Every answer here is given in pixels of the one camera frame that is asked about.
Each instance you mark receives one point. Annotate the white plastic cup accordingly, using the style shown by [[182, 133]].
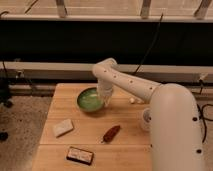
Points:
[[145, 119]]

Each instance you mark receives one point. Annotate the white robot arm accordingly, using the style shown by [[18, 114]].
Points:
[[175, 130]]

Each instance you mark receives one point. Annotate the green ceramic bowl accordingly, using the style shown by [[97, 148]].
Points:
[[88, 100]]

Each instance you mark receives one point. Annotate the black chair base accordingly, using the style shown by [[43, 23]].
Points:
[[5, 96]]

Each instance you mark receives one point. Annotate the reddish brown sausage toy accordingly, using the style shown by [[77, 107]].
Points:
[[111, 133]]

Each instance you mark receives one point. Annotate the white sponge block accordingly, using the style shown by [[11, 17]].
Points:
[[63, 127]]

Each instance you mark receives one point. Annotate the translucent yellowish gripper tool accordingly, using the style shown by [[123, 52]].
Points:
[[105, 99]]

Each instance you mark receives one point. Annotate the wooden table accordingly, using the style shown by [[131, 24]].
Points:
[[128, 151]]

